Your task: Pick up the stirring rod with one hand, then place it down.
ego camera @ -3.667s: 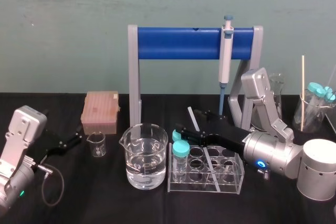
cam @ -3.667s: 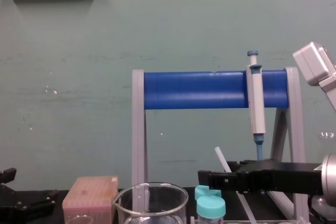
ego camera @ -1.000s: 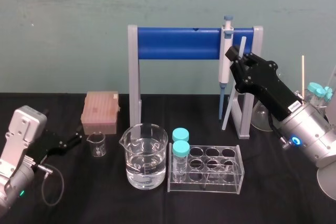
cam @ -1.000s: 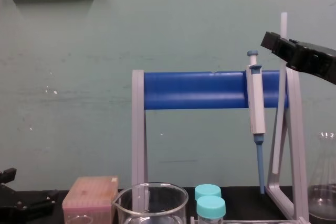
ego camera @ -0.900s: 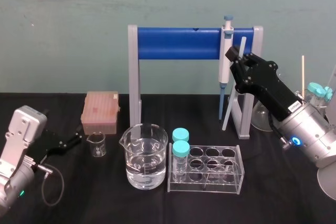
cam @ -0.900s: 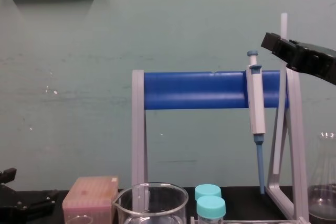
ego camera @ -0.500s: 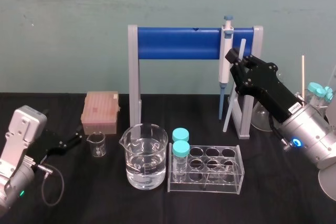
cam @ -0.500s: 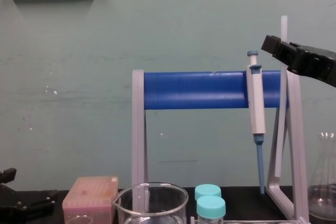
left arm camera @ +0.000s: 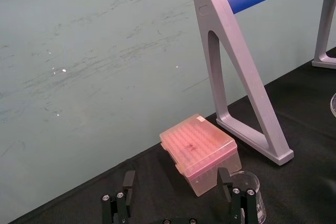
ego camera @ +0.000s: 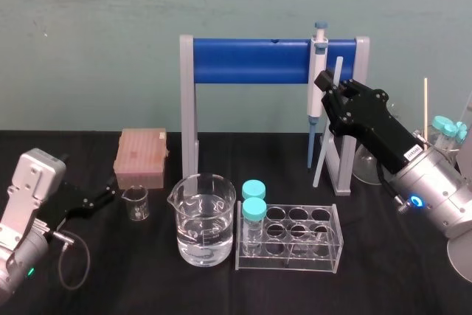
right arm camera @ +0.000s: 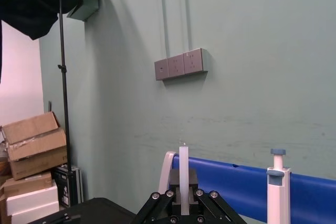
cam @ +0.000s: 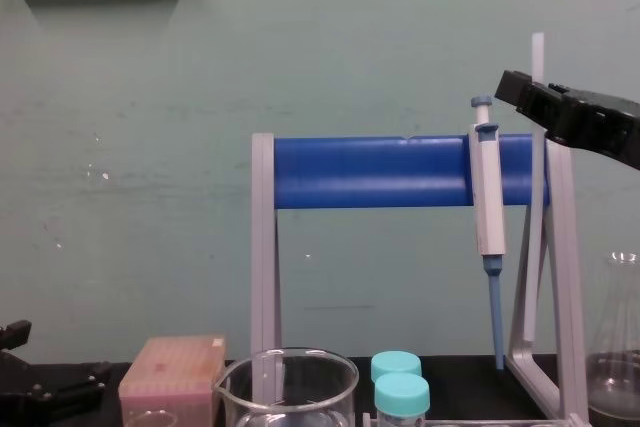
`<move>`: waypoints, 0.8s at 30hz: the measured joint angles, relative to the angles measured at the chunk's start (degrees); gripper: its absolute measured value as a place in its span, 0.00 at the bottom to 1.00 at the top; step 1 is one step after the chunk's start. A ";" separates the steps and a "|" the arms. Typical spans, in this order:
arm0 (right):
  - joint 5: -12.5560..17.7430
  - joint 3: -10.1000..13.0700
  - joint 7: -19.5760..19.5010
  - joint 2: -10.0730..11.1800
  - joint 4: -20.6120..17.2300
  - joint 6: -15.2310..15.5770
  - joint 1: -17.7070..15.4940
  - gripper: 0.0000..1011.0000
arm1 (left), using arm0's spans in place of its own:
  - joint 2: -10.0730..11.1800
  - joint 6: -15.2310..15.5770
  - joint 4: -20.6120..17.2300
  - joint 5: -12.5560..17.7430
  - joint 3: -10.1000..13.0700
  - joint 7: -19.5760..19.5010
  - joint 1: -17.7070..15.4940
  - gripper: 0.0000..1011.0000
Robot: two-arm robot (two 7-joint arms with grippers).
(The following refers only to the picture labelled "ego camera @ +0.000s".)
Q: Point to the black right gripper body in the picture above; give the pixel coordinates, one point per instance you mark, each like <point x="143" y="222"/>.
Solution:
<point x="376" y="134"/>

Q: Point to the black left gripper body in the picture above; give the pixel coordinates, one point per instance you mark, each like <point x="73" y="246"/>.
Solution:
<point x="64" y="202"/>

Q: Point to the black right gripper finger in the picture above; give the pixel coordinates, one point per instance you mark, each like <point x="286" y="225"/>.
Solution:
<point x="324" y="80"/>
<point x="359" y="90"/>

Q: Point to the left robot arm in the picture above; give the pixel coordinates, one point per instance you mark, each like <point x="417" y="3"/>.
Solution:
<point x="26" y="189"/>

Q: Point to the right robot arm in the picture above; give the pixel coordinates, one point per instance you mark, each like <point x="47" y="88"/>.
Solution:
<point x="442" y="189"/>

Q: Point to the white and blue pipette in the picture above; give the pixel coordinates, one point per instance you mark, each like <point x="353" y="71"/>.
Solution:
<point x="315" y="82"/>

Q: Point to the small glass beaker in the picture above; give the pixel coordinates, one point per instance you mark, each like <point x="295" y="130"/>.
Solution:
<point x="135" y="206"/>

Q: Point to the clear glass flask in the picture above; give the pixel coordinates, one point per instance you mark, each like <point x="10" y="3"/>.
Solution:
<point x="367" y="167"/>

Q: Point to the pink pipette tip box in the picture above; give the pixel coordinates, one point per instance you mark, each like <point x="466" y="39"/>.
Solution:
<point x="140" y="156"/>

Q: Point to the thin wooden stick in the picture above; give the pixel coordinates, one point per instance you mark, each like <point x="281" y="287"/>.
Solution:
<point x="425" y="108"/>

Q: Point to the clear bottle with teal cap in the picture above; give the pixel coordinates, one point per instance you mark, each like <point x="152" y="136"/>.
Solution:
<point x="461" y="131"/>
<point x="442" y="127"/>

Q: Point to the blue and grey pipette stand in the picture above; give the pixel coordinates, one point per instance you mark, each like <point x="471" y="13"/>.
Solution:
<point x="250" y="60"/>

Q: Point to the black table cloth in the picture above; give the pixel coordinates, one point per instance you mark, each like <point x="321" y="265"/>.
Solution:
<point x="155" y="285"/>

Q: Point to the large glass beaker with water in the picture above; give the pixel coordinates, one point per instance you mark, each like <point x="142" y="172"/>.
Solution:
<point x="204" y="234"/>

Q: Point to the clear tube with teal cap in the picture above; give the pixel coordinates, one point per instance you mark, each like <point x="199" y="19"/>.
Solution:
<point x="253" y="187"/>
<point x="253" y="211"/>

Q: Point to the clear acrylic tube rack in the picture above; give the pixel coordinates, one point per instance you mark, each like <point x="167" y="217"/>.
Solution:
<point x="295" y="256"/>

